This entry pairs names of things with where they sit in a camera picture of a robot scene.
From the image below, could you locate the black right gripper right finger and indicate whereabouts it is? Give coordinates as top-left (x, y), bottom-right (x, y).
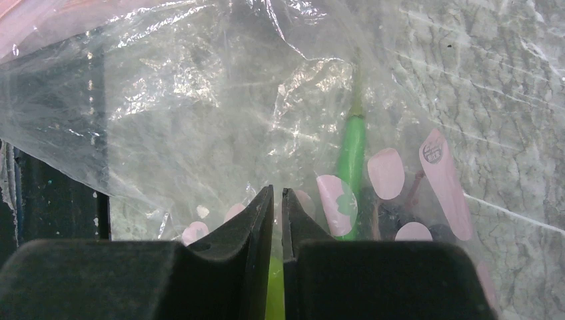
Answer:
top-left (282, 189), bottom-right (497, 319)

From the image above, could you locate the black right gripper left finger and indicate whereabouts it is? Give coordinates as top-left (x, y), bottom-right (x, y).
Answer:
top-left (1, 186), bottom-right (274, 319)

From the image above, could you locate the clear zip top bag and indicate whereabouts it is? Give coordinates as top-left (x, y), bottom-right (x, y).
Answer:
top-left (1, 1), bottom-right (497, 305)

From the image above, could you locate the fake green lime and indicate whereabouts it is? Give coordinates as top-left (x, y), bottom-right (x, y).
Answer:
top-left (265, 257), bottom-right (285, 320)

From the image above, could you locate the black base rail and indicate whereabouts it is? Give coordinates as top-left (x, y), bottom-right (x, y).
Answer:
top-left (1, 53), bottom-right (111, 263)

